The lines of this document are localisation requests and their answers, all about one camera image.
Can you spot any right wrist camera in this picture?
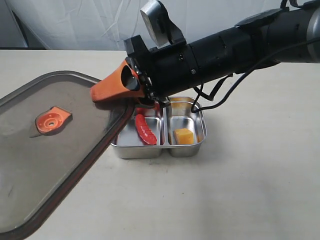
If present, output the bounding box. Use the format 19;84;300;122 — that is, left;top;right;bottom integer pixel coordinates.
140;0;187;51

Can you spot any yellow toy cheese wedge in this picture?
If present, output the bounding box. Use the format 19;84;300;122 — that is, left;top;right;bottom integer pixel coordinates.
173;128;194;145

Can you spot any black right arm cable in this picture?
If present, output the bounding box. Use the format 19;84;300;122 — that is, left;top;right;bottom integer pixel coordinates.
191;37;320;113

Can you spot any stainless steel lunch box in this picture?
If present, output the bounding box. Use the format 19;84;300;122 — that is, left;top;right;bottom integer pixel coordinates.
111;97;207;159

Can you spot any white backdrop cloth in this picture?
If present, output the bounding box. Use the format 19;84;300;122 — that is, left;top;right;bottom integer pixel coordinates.
0;0;281;50

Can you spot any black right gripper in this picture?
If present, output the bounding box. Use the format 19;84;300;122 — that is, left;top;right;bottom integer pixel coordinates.
90;35;199;108

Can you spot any dark transparent box lid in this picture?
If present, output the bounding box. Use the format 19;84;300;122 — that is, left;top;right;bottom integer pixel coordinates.
0;71;135;240

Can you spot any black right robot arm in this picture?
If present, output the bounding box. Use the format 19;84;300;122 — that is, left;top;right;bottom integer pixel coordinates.
90;0;320;106

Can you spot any red toy sausage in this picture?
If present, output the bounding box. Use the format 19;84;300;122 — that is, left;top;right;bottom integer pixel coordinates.
134;107;158;146

